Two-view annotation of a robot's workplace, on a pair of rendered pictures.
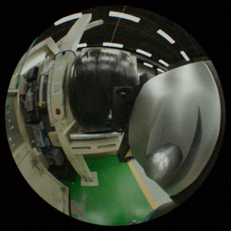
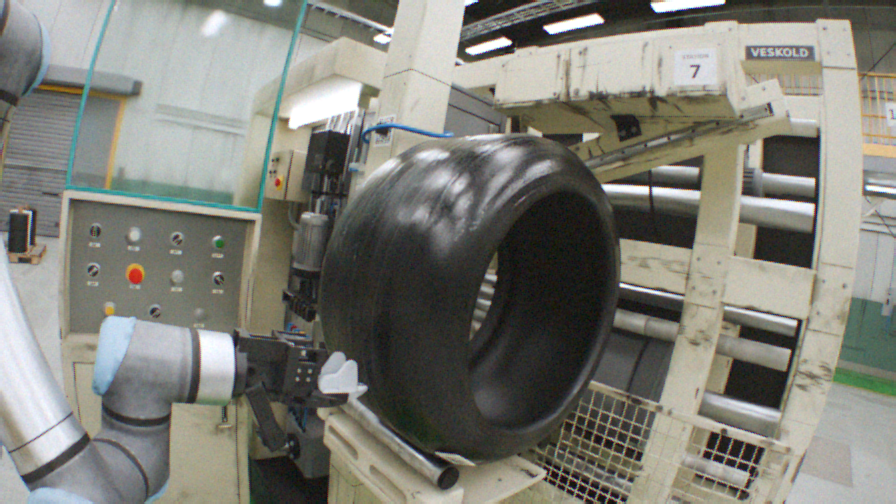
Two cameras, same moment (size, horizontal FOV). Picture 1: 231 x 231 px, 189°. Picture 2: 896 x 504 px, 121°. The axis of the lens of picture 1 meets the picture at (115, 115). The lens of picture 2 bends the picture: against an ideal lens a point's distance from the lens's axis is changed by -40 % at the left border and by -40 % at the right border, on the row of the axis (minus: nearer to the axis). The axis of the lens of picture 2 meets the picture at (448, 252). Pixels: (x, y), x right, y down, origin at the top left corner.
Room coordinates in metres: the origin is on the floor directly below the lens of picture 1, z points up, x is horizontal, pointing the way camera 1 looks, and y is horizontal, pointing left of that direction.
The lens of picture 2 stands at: (0.07, -0.56, 1.30)
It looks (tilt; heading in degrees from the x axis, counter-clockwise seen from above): 3 degrees down; 63
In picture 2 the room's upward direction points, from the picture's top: 9 degrees clockwise
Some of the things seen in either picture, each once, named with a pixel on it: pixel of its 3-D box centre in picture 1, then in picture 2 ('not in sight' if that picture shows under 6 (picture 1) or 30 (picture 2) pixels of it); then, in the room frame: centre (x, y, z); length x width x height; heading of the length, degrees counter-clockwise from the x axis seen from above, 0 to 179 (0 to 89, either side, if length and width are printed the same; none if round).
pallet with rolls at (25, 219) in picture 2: not in sight; (21, 231); (-3.81, 5.91, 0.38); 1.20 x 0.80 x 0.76; 111
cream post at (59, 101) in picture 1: (61, 85); (388, 242); (0.39, 0.41, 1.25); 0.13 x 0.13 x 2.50; 16
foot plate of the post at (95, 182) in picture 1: (88, 178); not in sight; (0.40, 0.41, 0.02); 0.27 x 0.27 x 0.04; 16
